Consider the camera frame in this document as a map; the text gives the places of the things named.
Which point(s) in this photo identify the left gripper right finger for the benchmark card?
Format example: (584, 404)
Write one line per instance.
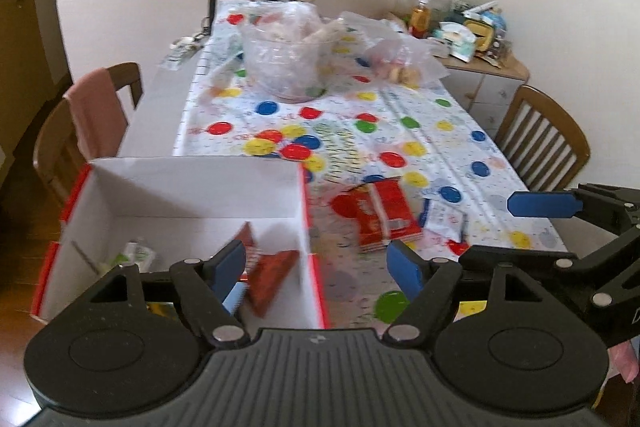
(430, 287)

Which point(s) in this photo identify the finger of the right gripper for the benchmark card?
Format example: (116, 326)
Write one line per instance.
(557, 205)

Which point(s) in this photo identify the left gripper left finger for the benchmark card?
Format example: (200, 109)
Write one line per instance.
(201, 286)

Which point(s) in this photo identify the brown foil snack bag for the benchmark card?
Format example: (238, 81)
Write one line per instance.
(263, 273)

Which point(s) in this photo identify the white blue snack packet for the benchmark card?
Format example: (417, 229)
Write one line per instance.
(443, 219)

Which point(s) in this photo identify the red instant noodle packet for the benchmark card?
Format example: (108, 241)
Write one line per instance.
(382, 214)

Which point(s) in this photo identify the light blue snack packet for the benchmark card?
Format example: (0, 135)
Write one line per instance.
(234, 299)

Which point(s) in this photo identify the green snack packet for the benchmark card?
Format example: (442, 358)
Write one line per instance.
(134, 253)

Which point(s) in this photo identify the wooden slatted chair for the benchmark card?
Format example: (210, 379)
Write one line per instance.
(543, 143)

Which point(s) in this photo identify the red white cardboard box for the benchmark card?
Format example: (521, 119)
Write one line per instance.
(185, 208)

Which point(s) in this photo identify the white side cabinet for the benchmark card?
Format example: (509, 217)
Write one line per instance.
(483, 90)

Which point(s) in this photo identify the colourful polka dot tablecloth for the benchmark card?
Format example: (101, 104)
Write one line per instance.
(358, 131)

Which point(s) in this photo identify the tissue pack on cabinet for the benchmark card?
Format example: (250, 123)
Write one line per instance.
(460, 40)

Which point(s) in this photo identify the yellow box on cabinet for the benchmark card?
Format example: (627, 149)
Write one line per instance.
(483, 32)

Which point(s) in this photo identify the plastic bag with cookies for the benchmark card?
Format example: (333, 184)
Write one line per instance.
(393, 54)

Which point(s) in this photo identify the pink towel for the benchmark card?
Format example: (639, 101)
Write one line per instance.
(98, 117)

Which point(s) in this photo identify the wooden chair with towel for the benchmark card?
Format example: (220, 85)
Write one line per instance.
(57, 158)

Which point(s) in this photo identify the amber liquid bottle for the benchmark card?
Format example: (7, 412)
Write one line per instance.
(419, 21)

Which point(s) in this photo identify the large clear plastic bag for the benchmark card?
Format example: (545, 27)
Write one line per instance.
(288, 48)

